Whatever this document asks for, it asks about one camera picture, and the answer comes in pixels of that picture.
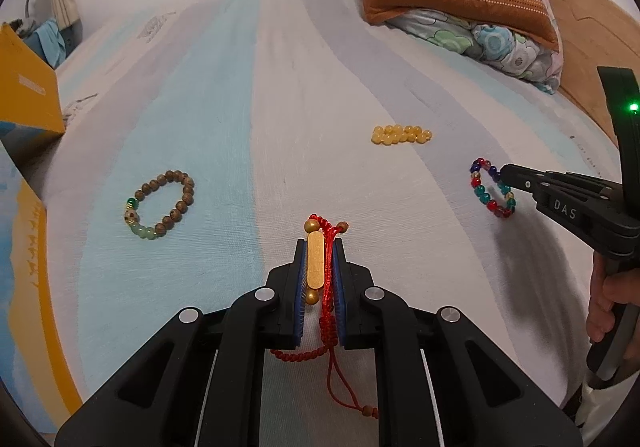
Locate blue cloth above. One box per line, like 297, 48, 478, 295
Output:
22, 18, 68, 70

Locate striped bed sheet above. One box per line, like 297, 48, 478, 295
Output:
0, 0, 626, 447

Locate brown wooden bead bracelet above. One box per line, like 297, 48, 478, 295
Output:
123, 169, 196, 239

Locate multicolour glass bead bracelet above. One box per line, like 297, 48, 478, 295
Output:
469, 158, 517, 219

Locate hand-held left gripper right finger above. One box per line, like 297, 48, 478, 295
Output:
332, 237, 583, 447

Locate blue and yellow cardboard box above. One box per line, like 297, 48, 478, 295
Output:
0, 22, 86, 434

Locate floral quilt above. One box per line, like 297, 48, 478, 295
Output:
387, 7, 563, 95

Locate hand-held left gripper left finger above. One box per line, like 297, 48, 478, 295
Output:
54, 239, 307, 447

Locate wooden bed headboard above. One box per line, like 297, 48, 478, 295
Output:
542, 0, 640, 148

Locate large red cord bracelet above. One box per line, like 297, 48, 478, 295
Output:
270, 213, 379, 420

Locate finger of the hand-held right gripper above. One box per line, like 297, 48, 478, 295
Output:
499, 163, 621, 200

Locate yellow bead bracelet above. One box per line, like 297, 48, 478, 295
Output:
370, 124, 434, 146

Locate dark desk clutter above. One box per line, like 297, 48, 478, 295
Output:
2, 17, 38, 38

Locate person's right hand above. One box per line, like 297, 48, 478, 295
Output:
586, 252, 640, 345

